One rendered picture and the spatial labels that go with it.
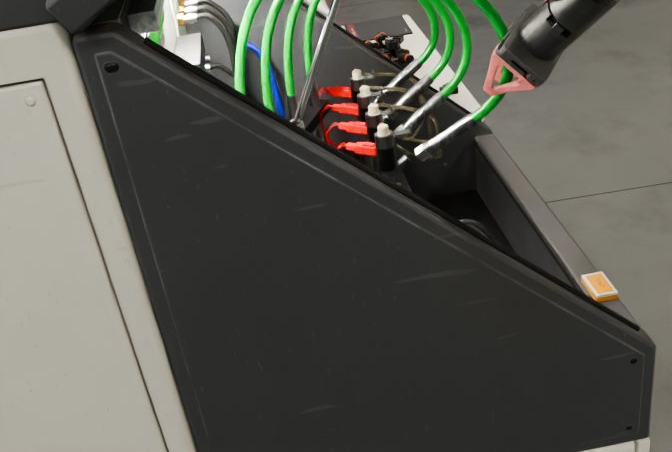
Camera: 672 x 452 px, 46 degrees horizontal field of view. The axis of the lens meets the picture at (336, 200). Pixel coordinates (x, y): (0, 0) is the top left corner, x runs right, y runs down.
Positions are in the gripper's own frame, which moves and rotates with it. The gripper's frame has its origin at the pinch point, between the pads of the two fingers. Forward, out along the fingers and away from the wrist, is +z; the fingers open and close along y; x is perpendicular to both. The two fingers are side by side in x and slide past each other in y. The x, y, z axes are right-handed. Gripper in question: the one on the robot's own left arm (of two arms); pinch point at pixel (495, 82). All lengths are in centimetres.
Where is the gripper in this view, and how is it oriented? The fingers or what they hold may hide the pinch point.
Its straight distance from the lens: 105.6
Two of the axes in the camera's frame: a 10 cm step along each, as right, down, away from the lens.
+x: 7.7, 6.3, 0.7
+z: -4.1, 4.2, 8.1
